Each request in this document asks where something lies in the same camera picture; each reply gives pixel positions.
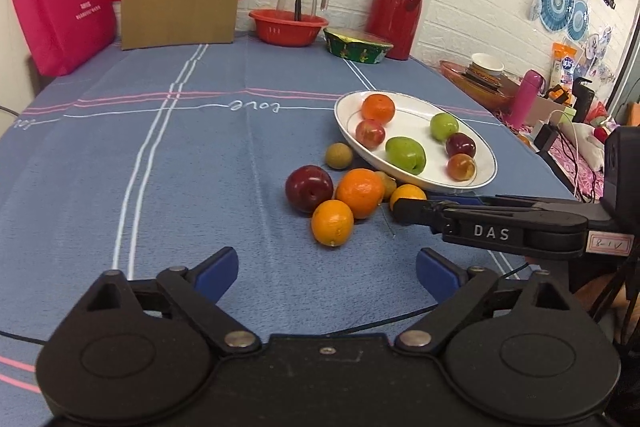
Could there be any brown round kiwi fruit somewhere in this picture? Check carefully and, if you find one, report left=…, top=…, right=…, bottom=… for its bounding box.
left=324, top=142, right=354, bottom=170

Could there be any red yellow small fruit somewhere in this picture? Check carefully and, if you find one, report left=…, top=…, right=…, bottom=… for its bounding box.
left=446, top=153, right=477, bottom=182

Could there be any dark red plum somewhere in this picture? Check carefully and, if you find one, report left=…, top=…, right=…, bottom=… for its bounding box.
left=445, top=132, right=476, bottom=158

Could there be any orange near gripper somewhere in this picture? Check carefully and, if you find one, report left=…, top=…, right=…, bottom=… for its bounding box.
left=388, top=184, right=427, bottom=210

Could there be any small brown fruit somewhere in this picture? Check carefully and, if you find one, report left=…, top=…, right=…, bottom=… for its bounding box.
left=375, top=171, right=397, bottom=200

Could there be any orange brown bowl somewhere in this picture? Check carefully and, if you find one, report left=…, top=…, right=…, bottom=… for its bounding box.
left=439, top=61, right=511, bottom=113

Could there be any white oval plate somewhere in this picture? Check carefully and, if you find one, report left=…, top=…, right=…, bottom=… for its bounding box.
left=333, top=91, right=498, bottom=193

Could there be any large orange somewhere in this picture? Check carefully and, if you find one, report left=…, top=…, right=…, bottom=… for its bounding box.
left=335, top=168, right=385, bottom=220

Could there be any pink water bottle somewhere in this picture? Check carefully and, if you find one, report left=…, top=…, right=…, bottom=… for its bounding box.
left=506, top=69, right=544, bottom=129

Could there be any red apple on plate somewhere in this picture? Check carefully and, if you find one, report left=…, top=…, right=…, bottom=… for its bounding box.
left=355, top=119, right=386, bottom=150

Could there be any small front orange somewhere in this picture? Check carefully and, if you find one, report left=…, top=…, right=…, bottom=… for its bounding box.
left=310, top=199, right=355, bottom=248

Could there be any white cup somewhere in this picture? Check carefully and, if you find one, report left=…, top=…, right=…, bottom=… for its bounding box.
left=471, top=52, right=504, bottom=76

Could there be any orange white snack bag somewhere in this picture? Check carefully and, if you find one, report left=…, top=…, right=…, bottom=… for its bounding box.
left=549, top=42, right=577, bottom=89

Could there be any orange on plate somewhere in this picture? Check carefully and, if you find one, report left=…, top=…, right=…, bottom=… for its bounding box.
left=360, top=93, right=396, bottom=126

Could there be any blue striped tablecloth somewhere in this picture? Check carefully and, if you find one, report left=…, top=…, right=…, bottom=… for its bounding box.
left=1, top=36, right=567, bottom=426

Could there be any dark red apple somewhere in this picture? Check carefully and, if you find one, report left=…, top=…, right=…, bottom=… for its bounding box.
left=285, top=165, right=334, bottom=213

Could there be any green instant noodle bowl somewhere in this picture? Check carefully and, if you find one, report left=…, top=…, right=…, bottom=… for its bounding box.
left=323, top=27, right=394, bottom=64

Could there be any red thermos jug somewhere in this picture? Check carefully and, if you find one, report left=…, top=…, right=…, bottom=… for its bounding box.
left=366, top=0, right=423, bottom=61

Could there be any red plastic basket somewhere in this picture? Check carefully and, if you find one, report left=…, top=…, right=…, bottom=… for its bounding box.
left=250, top=9, right=329, bottom=48

